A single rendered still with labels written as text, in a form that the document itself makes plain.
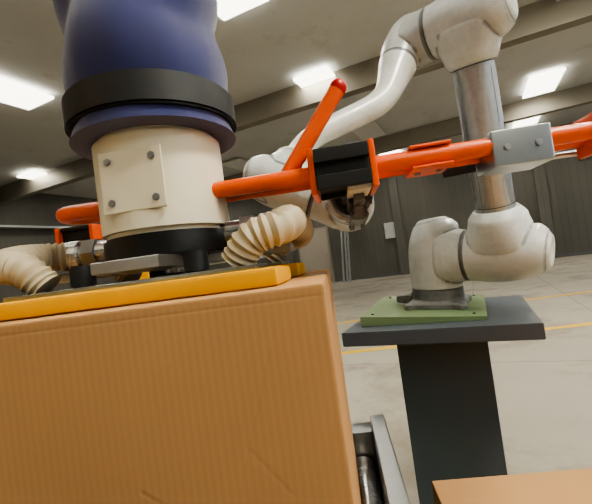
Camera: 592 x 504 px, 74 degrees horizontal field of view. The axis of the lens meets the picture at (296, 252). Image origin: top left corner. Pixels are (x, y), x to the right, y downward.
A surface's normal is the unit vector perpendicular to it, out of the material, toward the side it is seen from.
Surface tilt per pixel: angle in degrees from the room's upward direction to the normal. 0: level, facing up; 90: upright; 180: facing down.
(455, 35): 112
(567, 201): 90
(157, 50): 96
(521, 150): 90
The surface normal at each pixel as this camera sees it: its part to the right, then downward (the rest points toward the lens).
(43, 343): -0.10, -0.01
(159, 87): 0.41, -0.07
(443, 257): -0.63, 0.04
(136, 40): 0.22, 0.04
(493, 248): -0.62, 0.29
